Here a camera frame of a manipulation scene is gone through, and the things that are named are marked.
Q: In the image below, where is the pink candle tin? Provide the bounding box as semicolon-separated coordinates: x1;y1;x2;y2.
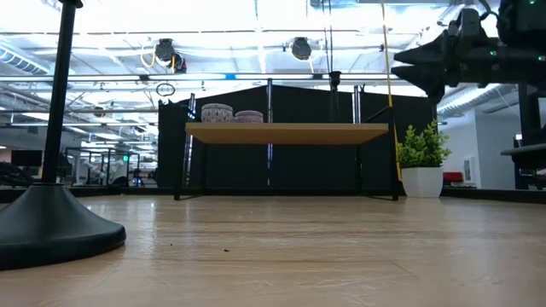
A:
234;109;265;125

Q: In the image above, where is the black ceiling device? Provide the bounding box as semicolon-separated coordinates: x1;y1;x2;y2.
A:
290;37;313;62
154;38;188;74

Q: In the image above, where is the dark monitor screen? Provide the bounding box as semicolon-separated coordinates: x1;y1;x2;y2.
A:
10;149;44;169

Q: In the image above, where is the black candlestick holder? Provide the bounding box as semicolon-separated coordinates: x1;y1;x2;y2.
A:
328;70;343;125
0;0;127;272

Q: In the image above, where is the silver metal pole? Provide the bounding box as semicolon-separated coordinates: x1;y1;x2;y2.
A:
185;92;197;188
351;84;363;125
266;78;275;188

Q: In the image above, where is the black backdrop panel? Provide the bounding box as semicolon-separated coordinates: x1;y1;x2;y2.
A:
156;84;437;189

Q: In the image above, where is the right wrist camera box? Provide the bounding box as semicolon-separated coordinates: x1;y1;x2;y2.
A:
456;7;482;35

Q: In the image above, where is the white dotted candle tin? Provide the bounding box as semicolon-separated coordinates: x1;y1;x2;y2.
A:
200;102;235;124

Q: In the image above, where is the black hanging ring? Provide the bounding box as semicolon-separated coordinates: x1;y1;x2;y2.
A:
154;81;177;98

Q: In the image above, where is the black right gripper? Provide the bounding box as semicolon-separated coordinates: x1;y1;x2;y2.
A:
391;29;507;104

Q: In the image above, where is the red object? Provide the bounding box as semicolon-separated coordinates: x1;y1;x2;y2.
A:
442;171;465;186

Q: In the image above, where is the green plant in white pot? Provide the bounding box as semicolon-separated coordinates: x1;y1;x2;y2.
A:
395;119;453;200

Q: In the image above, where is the yellow cable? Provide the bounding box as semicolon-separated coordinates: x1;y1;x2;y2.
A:
379;0;404;182

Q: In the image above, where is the black metal side stand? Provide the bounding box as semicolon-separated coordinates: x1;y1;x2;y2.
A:
500;83;546;191

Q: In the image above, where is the wooden shelf with black legs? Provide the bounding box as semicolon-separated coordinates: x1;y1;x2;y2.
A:
173;106;400;202

